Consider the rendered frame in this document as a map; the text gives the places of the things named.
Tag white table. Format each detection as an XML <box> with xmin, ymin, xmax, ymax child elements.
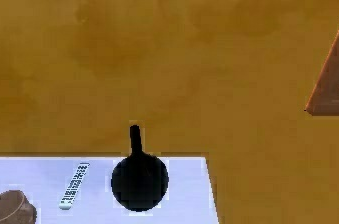
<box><xmin>0</xmin><ymin>156</ymin><xmax>221</xmax><ymax>224</ymax></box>

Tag white remote control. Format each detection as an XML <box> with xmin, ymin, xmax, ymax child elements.
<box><xmin>58</xmin><ymin>162</ymin><xmax>91</xmax><ymax>211</ymax></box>

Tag wooden framed picture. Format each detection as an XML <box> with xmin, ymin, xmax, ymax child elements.
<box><xmin>304</xmin><ymin>0</ymin><xmax>339</xmax><ymax>117</ymax></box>

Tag brown bowl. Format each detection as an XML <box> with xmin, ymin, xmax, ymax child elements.
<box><xmin>0</xmin><ymin>189</ymin><xmax>38</xmax><ymax>224</ymax></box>

